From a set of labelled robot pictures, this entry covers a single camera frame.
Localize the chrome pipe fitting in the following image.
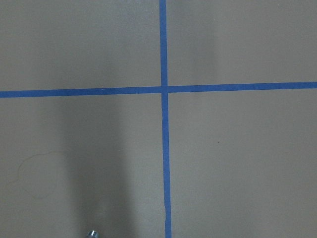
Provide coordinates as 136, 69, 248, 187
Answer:
86, 230, 99, 238

